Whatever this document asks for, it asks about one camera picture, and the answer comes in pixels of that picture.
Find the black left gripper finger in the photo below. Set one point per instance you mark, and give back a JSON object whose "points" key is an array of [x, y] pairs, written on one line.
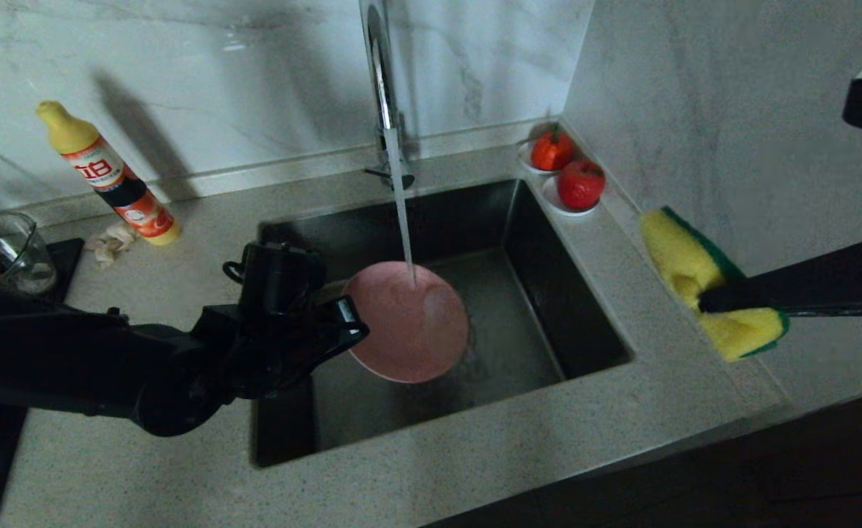
{"points": [[353, 323]]}

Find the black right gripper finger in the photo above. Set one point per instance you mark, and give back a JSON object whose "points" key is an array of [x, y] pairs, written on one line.
{"points": [[834, 313], [797, 290]]}

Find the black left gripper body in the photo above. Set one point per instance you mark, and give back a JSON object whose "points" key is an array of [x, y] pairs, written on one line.
{"points": [[284, 345]]}

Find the pink plate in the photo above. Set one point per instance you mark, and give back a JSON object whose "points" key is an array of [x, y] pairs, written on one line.
{"points": [[416, 330]]}

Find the green and yellow sponge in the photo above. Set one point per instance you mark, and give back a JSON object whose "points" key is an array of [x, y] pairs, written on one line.
{"points": [[676, 249]]}

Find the orange detergent bottle yellow cap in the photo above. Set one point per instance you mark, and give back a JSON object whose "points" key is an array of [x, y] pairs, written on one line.
{"points": [[108, 176]]}

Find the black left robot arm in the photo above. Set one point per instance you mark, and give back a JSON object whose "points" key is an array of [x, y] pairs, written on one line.
{"points": [[71, 359]]}

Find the stainless steel sink basin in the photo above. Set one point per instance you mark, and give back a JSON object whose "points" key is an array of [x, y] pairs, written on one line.
{"points": [[548, 308]]}

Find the chrome faucet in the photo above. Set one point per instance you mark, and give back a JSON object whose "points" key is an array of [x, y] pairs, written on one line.
{"points": [[384, 88]]}

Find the crumpled beige tissue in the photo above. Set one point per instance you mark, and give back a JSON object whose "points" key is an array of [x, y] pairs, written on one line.
{"points": [[111, 242]]}

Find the red apple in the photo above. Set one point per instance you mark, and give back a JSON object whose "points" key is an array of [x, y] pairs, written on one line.
{"points": [[582, 185]]}

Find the orange-red tomato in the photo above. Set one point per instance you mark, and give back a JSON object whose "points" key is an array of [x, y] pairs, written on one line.
{"points": [[552, 150]]}

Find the clear glass measuring cup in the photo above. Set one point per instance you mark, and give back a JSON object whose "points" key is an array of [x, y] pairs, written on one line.
{"points": [[27, 260]]}

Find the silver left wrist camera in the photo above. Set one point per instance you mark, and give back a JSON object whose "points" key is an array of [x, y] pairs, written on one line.
{"points": [[280, 271]]}

